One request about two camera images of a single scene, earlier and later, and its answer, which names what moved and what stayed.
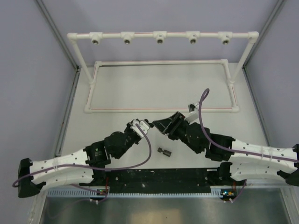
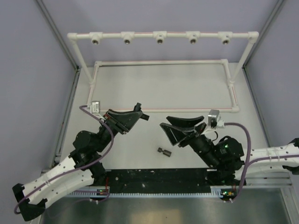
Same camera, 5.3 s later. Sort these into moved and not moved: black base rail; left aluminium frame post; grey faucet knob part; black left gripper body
Moved: black left gripper body
Not moved: grey faucet knob part; black base rail; left aluminium frame post
